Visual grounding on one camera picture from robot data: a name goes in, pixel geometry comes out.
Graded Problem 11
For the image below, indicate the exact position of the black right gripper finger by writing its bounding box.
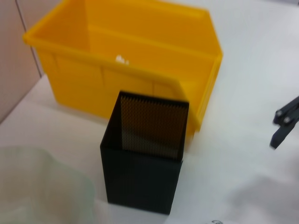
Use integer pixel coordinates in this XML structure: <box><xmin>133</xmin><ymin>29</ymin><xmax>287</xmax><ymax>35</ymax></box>
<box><xmin>270</xmin><ymin>95</ymin><xmax>299</xmax><ymax>149</ymax></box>

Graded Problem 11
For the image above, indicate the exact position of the white paper ball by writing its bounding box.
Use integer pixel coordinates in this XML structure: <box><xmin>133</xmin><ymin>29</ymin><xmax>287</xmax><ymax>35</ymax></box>
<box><xmin>115</xmin><ymin>55</ymin><xmax>130</xmax><ymax>66</ymax></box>

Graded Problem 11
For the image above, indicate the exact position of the black mesh pen holder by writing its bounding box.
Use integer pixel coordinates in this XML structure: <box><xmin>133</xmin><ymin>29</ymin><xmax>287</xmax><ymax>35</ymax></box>
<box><xmin>100</xmin><ymin>90</ymin><xmax>190</xmax><ymax>215</ymax></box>

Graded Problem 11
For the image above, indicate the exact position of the pale green glass fruit bowl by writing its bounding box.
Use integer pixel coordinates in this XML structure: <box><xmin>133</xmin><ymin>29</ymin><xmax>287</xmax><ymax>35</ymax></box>
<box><xmin>0</xmin><ymin>146</ymin><xmax>96</xmax><ymax>224</ymax></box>

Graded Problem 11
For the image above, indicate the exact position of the yellow plastic bin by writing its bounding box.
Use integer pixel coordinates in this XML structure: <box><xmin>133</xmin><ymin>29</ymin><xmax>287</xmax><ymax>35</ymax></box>
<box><xmin>22</xmin><ymin>0</ymin><xmax>224</xmax><ymax>151</ymax></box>

